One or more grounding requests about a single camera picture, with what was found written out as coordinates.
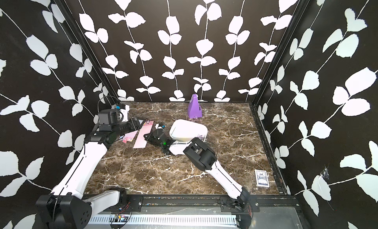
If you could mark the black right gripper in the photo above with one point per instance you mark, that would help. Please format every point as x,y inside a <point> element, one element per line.
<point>151,135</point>

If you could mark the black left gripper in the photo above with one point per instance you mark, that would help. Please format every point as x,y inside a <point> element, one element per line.
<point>134,124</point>

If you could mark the pink sticker sheet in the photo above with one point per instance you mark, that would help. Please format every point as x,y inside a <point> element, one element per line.
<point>128,137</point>
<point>146,129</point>

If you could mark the white plastic storage box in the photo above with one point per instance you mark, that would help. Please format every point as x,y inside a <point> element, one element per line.
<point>184,130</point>

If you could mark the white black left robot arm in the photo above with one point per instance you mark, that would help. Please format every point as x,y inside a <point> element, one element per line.
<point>64,207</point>

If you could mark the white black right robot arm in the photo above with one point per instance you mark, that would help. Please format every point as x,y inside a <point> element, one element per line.
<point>205,159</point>

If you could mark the purple plastic object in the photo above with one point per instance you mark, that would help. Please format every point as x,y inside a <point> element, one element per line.
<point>194,108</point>

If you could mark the small electronics board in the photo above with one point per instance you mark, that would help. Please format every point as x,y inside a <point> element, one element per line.
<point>119,219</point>

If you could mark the blue playing card deck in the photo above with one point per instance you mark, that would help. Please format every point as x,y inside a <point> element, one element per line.
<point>262,178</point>

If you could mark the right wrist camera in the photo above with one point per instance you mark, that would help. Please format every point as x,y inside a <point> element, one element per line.
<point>160,126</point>

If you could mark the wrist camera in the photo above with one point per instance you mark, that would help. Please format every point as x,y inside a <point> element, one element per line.
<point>160,126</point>
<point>116,115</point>

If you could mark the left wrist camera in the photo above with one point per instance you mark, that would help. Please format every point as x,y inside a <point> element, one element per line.
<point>116,115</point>

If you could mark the white perforated cable duct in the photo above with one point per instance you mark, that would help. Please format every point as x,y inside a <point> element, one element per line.
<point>170,220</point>

